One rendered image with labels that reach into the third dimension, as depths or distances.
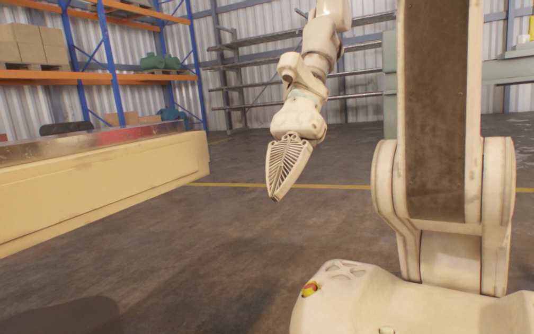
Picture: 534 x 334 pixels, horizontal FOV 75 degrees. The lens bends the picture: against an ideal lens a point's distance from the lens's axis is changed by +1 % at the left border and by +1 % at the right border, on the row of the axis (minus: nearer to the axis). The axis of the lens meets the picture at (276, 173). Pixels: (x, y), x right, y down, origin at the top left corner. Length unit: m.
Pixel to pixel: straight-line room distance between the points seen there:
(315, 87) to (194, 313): 1.04
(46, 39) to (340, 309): 7.09
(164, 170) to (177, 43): 10.56
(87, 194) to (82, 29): 9.02
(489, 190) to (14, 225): 0.68
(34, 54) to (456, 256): 6.94
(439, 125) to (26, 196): 0.61
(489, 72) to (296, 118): 4.37
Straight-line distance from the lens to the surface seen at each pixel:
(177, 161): 0.75
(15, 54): 7.10
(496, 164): 0.64
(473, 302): 0.89
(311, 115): 0.62
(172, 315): 1.48
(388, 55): 4.84
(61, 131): 7.39
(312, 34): 0.76
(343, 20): 0.81
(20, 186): 0.56
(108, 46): 7.99
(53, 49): 7.46
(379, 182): 0.66
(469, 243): 0.99
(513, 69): 4.95
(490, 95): 8.70
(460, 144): 0.63
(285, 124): 0.64
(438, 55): 0.63
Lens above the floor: 0.76
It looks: 12 degrees down
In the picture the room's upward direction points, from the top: 6 degrees counter-clockwise
